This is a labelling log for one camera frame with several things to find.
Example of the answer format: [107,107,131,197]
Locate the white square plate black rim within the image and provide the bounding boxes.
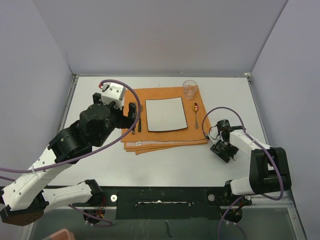
[145,97,188,132]

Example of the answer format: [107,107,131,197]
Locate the clear plastic cup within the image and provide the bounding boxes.
[182,80,198,100]

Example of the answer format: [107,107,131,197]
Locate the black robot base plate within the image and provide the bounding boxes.
[75,185,252,220]

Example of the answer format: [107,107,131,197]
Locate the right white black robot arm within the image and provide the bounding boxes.
[208,119,292,205]

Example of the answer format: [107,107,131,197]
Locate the copper spoon ornate handle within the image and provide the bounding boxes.
[192,102,199,130]

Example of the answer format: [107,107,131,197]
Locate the aluminium front frame rail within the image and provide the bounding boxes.
[29,186,295,210]

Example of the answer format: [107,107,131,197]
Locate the aluminium left side rail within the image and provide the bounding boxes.
[44,73,78,181]

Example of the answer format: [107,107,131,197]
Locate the aluminium right side rail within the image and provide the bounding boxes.
[244,72,283,187]

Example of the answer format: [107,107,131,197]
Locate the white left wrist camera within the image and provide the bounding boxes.
[100,82,126,110]

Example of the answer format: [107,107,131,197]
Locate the pink box corner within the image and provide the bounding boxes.
[49,228,75,240]

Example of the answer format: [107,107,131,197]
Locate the gold fork black handle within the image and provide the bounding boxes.
[138,117,142,133]

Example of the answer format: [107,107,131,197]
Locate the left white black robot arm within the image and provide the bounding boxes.
[0,93,136,226]

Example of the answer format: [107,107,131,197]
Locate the orange cloth placemat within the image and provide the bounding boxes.
[121,86,208,155]

